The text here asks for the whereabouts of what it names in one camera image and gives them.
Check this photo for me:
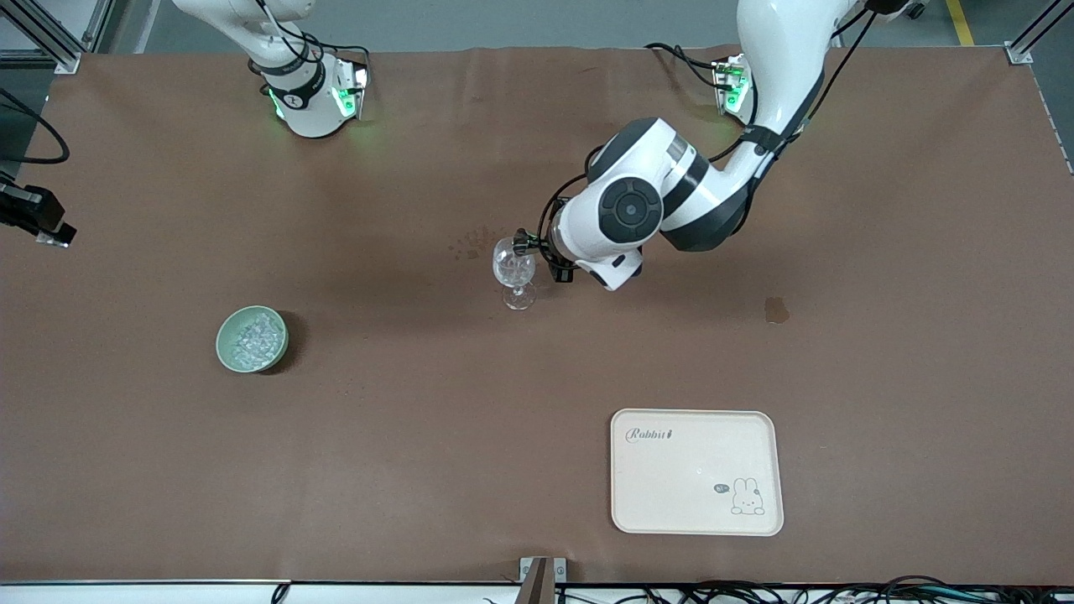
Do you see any black right base cable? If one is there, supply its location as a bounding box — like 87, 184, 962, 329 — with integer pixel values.
319, 44, 373, 70

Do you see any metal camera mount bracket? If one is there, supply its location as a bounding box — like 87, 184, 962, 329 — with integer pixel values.
519, 556, 568, 604

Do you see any black base cable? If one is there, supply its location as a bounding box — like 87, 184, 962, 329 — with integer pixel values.
319, 44, 373, 70
644, 42, 727, 91

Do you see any clear stemmed wine glass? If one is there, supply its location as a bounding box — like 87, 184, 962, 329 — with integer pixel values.
492, 237, 538, 311

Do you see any pale green ceramic bowl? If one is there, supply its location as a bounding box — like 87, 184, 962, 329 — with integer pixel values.
216, 305, 289, 374

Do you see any aluminium frame post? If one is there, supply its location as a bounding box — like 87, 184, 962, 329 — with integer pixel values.
1004, 0, 1061, 66
0, 0, 114, 75

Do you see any black left base cable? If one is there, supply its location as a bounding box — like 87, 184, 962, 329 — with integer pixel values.
644, 42, 727, 91

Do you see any cream tray with rabbit print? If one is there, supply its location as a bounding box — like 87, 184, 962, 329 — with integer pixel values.
610, 409, 785, 537

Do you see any brown table cloth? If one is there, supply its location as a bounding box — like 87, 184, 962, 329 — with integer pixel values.
0, 46, 1074, 586

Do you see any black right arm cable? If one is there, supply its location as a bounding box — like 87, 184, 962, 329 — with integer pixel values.
0, 88, 71, 164

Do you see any black cable bundle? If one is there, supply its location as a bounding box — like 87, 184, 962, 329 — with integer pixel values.
554, 575, 1074, 604

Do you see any clear ice cubes pile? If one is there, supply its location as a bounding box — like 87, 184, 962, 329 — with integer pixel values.
231, 313, 284, 368

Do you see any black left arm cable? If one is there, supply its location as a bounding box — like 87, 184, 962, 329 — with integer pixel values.
537, 0, 869, 248

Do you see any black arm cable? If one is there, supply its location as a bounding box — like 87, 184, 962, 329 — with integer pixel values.
0, 88, 71, 164
537, 0, 869, 248

